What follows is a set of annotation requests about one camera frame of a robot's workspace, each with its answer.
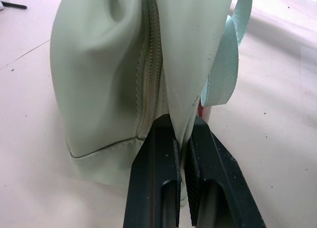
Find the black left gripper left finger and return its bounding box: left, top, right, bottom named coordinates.
left=123, top=114, right=183, bottom=228

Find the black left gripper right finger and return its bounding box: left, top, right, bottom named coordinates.
left=185, top=115, right=267, bottom=228

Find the pale green zippered bag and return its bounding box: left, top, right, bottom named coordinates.
left=49, top=0, right=254, bottom=209

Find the black chopstick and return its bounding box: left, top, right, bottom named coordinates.
left=1, top=1, right=28, bottom=10

